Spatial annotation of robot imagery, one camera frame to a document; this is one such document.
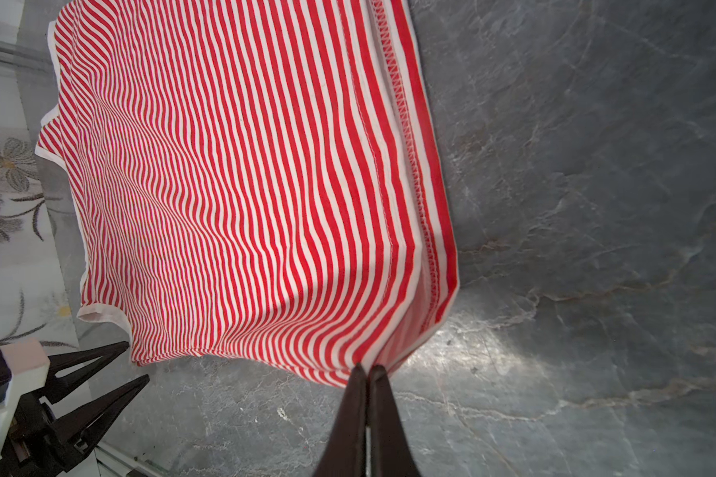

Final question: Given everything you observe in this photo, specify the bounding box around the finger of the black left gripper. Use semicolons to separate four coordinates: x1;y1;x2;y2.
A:
45;375;150;472
39;341;130;405

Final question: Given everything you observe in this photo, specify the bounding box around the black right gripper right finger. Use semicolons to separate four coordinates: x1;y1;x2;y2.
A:
367;366;422;477

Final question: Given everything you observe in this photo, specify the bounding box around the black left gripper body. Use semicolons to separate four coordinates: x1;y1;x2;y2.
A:
0;393;65;477

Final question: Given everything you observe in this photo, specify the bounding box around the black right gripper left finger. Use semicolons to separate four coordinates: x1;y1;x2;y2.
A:
313;366;368;477

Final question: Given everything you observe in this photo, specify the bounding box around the red white striped tank top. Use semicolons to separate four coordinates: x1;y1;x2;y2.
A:
36;1;459;388

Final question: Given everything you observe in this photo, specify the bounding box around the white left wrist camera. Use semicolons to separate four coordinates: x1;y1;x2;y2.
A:
0;338;50;459

